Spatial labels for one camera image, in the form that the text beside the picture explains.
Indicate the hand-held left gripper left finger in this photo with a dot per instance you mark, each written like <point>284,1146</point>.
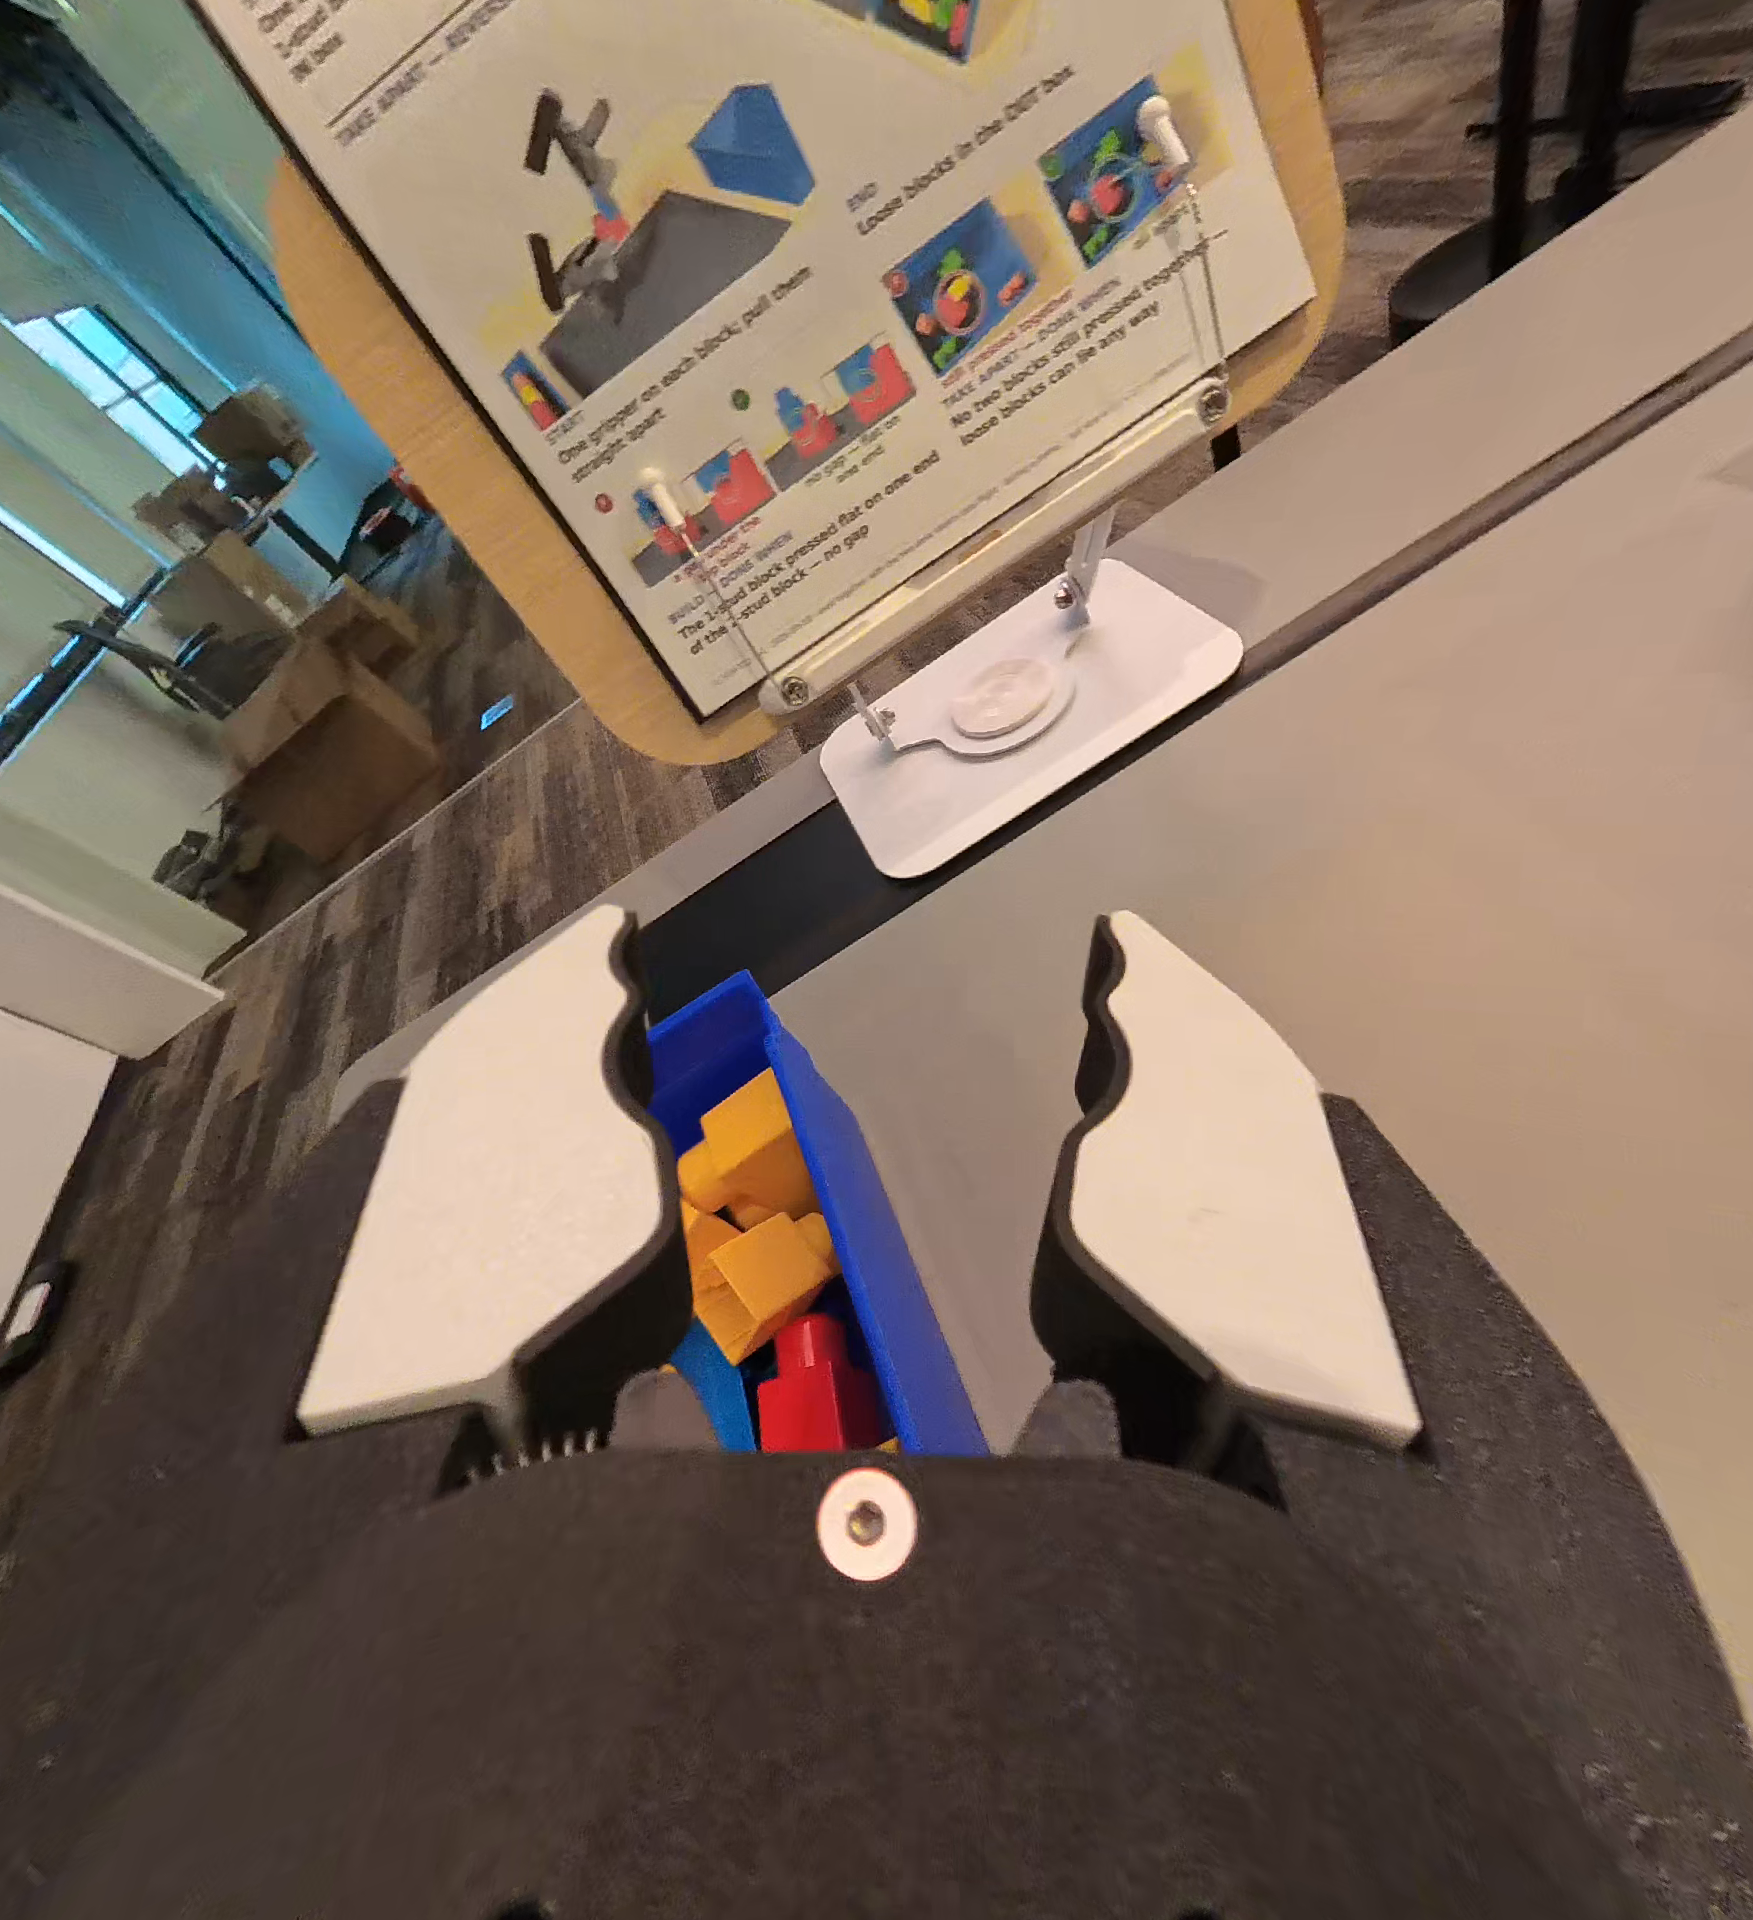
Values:
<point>501,1201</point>

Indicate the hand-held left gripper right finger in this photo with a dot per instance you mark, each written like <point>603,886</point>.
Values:
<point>1235,1201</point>

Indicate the pile of orange mega blocks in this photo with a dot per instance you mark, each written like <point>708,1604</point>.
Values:
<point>757,1155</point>

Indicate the blue mega block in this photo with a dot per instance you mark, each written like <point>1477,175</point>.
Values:
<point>710,1403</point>

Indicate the blue plastic bin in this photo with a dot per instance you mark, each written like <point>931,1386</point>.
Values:
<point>876,1201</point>

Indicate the red mega block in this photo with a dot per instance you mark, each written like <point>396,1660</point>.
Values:
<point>816,1380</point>

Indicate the brown cardboard box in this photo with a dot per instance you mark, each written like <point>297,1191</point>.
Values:
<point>337,751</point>
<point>254,428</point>

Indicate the instruction sheet board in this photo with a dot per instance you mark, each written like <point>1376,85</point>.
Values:
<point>816,300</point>

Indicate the rolling whiteboard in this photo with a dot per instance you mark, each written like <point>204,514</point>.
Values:
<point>1536,225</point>

